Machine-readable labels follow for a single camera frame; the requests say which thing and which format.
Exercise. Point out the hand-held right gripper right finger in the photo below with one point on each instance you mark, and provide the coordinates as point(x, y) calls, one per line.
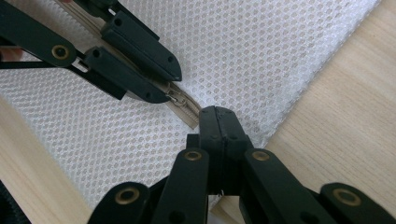
point(233, 133)

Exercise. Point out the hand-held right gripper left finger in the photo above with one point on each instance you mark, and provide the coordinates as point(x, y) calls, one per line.
point(211, 130)

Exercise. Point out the white mesh zipper bag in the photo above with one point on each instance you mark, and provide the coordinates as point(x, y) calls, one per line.
point(249, 62)

